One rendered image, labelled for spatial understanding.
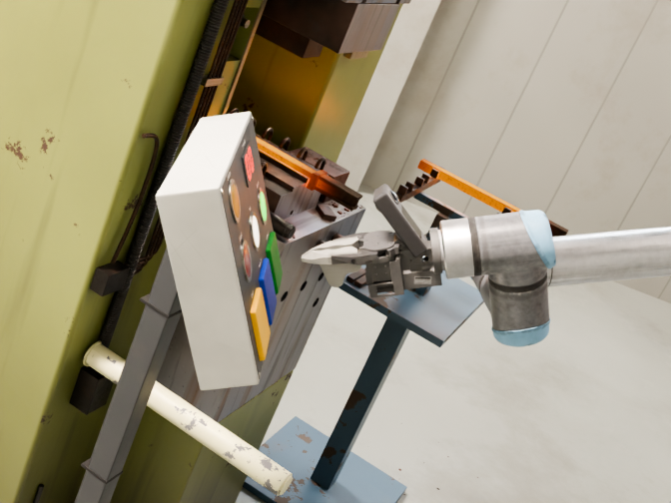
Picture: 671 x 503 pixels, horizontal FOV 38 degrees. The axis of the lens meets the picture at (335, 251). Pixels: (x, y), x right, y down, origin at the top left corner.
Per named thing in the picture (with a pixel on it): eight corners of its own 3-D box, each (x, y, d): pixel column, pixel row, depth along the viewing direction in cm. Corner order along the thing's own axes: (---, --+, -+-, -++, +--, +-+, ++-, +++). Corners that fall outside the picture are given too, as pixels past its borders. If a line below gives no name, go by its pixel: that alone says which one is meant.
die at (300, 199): (316, 207, 204) (331, 171, 201) (269, 225, 186) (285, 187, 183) (160, 116, 216) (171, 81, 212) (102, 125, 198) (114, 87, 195)
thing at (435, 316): (485, 300, 264) (488, 294, 264) (439, 347, 229) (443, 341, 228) (390, 248, 272) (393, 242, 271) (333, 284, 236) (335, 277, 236)
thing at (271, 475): (288, 490, 171) (299, 468, 169) (274, 504, 166) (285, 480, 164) (98, 359, 183) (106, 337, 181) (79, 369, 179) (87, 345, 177)
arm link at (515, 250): (559, 282, 146) (557, 225, 141) (475, 292, 147) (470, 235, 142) (549, 251, 154) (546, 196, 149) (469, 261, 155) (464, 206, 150)
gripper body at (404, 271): (365, 299, 149) (444, 290, 147) (357, 249, 145) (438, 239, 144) (366, 277, 156) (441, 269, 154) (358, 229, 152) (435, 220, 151)
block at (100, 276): (123, 288, 173) (130, 267, 171) (102, 297, 167) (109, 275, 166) (110, 279, 174) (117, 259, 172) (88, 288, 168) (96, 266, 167)
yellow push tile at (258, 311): (271, 333, 138) (262, 286, 134) (265, 360, 131) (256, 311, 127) (258, 335, 138) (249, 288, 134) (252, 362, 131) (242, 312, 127)
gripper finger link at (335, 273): (305, 294, 149) (364, 287, 149) (299, 259, 147) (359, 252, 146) (306, 285, 152) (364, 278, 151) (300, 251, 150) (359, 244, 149)
